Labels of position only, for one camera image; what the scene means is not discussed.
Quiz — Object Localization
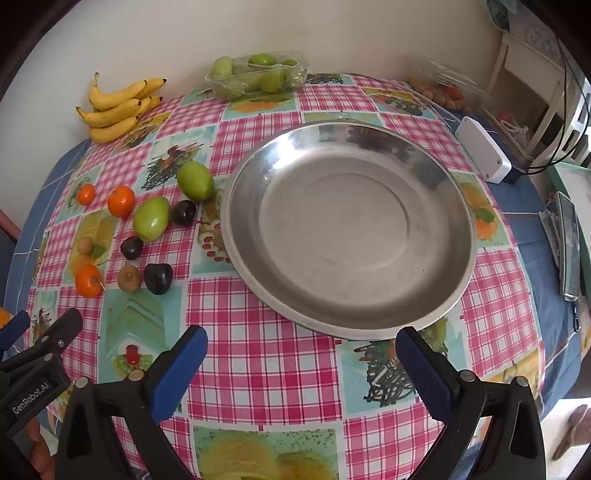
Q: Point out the white chair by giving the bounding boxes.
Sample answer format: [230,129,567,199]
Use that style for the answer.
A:
[487,32,591,167]

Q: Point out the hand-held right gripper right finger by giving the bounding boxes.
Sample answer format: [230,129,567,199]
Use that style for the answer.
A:
[396,326,548,480]

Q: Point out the clear wrapped plastic tray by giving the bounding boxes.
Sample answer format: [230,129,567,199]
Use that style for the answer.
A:
[205,52,309,100]

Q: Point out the person's left hand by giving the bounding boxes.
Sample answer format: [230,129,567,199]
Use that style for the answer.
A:
[25,415,61,480]

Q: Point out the large orange tangerine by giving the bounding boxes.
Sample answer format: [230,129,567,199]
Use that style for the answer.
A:
[107,185,136,219]

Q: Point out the pink chair back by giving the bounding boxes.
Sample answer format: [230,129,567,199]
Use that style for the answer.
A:
[0,210,21,245]

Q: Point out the pink checkered printed tablecloth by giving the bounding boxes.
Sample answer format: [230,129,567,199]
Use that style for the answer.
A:
[23,73,546,480]

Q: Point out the large round steel plate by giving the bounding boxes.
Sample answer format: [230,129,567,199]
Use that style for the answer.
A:
[220,121,478,342]

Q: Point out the dark smartphone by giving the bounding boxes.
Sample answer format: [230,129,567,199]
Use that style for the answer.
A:
[556,191,581,301]

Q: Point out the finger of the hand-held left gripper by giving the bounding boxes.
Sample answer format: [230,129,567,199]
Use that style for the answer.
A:
[0,311,31,358]
[25,308,84,365]

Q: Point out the white plastic box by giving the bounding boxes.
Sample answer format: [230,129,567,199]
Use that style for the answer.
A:
[455,116,512,182]

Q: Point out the round green jujube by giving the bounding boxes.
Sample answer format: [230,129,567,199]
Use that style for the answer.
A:
[176,161,215,202]

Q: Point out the brown kiwi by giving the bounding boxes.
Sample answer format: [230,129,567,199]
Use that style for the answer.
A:
[117,265,143,292]

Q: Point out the black cable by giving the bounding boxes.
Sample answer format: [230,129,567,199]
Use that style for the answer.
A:
[526,39,587,176]

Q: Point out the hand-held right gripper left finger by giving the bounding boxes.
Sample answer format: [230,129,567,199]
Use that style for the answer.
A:
[55,324,209,480]

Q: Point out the dark purple plum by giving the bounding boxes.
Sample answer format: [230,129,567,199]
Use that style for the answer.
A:
[172,200,198,227]
[120,236,144,260]
[144,263,174,296]

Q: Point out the pile of brown longans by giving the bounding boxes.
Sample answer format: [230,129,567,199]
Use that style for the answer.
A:
[411,78,462,109]

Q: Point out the pack of green jujubes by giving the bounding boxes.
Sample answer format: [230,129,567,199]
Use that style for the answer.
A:
[210,54,301,97]

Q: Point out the yellow banana bunch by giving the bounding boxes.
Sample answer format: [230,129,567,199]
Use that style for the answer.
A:
[76,71,168,144]

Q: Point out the clear plastic clamshell box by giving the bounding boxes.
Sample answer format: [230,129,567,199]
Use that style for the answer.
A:
[406,58,490,114]

